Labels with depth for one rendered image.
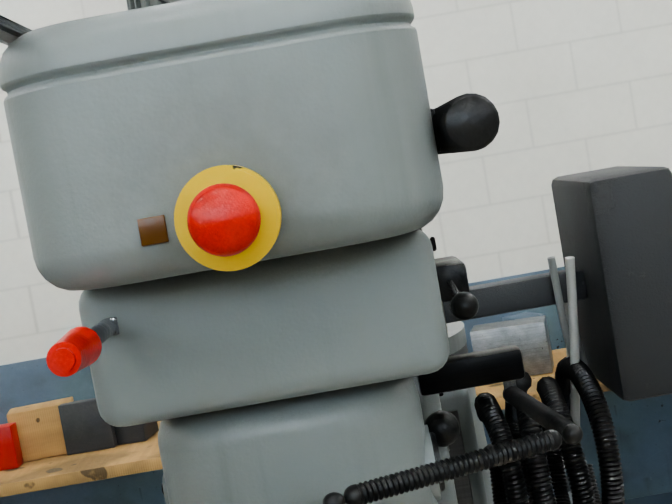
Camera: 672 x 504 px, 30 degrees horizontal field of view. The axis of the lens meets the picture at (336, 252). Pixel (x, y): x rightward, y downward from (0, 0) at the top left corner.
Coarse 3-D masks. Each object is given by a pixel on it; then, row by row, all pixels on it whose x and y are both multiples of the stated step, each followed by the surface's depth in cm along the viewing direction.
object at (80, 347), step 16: (112, 320) 82; (64, 336) 71; (80, 336) 71; (96, 336) 73; (48, 352) 69; (64, 352) 68; (80, 352) 69; (96, 352) 72; (64, 368) 68; (80, 368) 69
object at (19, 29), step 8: (0, 16) 71; (0, 24) 71; (8, 24) 73; (16, 24) 75; (0, 32) 74; (8, 32) 75; (16, 32) 75; (24, 32) 77; (0, 40) 77; (8, 40) 78
